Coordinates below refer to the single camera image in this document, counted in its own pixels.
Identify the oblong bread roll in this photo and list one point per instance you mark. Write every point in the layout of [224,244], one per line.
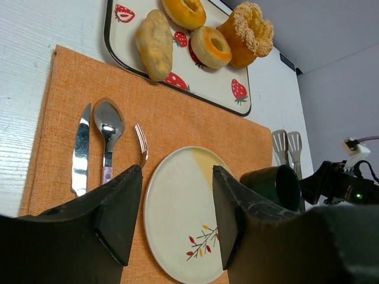
[154,42]

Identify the tall sugared bundt cake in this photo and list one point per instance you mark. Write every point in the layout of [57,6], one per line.
[248,34]

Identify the yellow ring donut front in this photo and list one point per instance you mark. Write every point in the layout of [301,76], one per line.
[211,47]

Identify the yellow ring donut back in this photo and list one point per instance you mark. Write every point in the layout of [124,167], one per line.
[188,14]

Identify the dark green mug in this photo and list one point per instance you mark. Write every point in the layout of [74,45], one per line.
[278,184]

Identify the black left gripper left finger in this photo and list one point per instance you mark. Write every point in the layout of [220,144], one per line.
[86,240]

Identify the strawberry pattern tray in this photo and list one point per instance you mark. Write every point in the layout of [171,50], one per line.
[227,88]

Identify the fork with pink handle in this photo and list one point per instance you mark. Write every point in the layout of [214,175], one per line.
[143,144]

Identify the orange cloth placemat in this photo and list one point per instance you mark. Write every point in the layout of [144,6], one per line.
[169,119]

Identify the knife with pink handle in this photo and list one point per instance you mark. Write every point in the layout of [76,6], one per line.
[80,154]

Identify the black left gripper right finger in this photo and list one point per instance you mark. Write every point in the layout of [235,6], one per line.
[262,242]

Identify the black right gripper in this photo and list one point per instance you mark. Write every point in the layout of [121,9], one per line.
[356,186]

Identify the spoon with pink handle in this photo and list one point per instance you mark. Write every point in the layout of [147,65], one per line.
[110,123]

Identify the metal tongs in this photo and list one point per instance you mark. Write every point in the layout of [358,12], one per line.
[288,146]

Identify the yellow ring donut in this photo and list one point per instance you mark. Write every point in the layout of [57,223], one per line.
[188,14]
[211,47]

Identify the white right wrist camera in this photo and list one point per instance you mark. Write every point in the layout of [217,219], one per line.
[356,150]

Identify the round white yellow plate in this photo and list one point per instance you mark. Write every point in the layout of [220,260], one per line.
[179,216]

